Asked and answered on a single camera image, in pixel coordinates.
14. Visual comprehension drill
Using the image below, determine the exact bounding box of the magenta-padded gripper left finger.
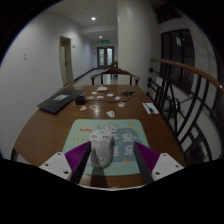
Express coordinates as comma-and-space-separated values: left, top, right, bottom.
39, 140, 93, 185

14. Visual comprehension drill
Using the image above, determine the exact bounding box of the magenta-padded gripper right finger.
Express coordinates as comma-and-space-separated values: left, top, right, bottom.
133, 141, 185, 185

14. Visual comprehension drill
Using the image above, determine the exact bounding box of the white perforated computer mouse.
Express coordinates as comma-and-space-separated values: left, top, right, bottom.
89, 129, 115, 169

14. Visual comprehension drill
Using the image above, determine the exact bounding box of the green cartoon mouse pad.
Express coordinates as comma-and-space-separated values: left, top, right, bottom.
62, 119, 153, 177

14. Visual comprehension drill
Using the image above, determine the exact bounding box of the white paper card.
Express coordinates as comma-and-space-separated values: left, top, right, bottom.
142, 102, 160, 115

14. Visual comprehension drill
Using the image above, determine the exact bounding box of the black closed laptop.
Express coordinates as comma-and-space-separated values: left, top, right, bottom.
36, 88, 86, 115

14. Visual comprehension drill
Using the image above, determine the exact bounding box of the wooden-topped black metal railing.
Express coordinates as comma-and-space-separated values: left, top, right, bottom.
146, 57, 224, 165

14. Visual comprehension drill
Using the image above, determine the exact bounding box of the white cartoon sticker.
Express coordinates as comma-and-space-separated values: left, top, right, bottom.
105, 110, 117, 119

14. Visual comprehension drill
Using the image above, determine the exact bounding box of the dark window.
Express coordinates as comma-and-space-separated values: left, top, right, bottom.
160, 29, 196, 95

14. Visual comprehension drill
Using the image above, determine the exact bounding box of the pale side door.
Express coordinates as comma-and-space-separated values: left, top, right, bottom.
59, 35, 75, 87

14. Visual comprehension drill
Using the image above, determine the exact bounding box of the wooden armchair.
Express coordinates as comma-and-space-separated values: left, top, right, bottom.
89, 67, 141, 86

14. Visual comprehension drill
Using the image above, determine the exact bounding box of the glazed double door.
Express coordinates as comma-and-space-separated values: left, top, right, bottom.
96, 46, 115, 70

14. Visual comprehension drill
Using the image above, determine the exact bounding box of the black cable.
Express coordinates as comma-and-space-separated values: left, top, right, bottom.
84, 90, 138, 105

